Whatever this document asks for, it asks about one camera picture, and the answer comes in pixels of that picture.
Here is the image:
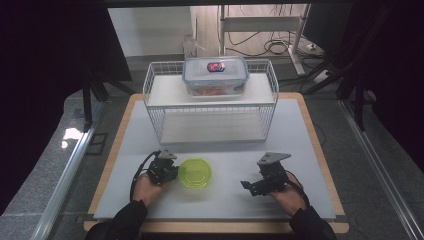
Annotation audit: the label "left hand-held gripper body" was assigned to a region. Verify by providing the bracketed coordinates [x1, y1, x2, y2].
[146, 149, 180, 186]

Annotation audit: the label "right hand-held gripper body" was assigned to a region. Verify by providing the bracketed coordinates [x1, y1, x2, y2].
[255, 151, 293, 197]

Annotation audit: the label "green round food container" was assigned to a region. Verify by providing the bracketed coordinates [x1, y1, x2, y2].
[177, 157, 213, 189]

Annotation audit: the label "white wire shelf rack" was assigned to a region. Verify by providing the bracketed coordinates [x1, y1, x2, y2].
[142, 59, 280, 145]

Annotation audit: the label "clear rectangular food container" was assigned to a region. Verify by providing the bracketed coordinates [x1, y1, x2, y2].
[181, 56, 251, 98]

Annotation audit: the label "person's left hand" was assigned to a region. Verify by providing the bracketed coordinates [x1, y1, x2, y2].
[132, 172, 169, 208]

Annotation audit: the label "person's right hand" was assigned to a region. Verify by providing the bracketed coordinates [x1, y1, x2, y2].
[269, 182, 308, 218]

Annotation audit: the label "light grey table board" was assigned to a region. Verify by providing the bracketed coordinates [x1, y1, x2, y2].
[93, 98, 338, 222]

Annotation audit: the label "black floor grate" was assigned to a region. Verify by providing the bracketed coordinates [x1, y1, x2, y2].
[85, 132, 109, 156]

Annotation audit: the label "black metal stand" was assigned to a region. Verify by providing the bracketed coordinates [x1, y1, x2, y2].
[303, 3, 394, 132]
[81, 68, 136, 132]

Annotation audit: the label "white power strip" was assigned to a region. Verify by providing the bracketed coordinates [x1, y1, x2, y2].
[313, 69, 332, 84]

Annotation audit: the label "clear plastic bottle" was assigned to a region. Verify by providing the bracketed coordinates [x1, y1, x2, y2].
[181, 32, 207, 61]

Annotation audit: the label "black curtain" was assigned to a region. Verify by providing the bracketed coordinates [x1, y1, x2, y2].
[0, 0, 134, 216]
[301, 0, 424, 171]

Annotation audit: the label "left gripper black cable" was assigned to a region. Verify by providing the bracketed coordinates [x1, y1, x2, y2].
[129, 150, 162, 202]

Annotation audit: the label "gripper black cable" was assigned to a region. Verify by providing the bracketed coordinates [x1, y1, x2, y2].
[129, 150, 162, 202]
[284, 170, 312, 208]

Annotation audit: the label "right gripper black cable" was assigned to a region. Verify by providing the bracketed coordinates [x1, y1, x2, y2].
[284, 170, 312, 208]

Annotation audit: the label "aluminium rail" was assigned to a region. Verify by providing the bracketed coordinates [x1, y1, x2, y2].
[30, 99, 107, 240]
[337, 99, 424, 240]

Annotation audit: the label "black floor cables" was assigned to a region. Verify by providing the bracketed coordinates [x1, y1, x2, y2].
[225, 3, 303, 58]

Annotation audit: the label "white desk frame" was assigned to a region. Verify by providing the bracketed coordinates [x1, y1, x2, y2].
[218, 3, 312, 76]

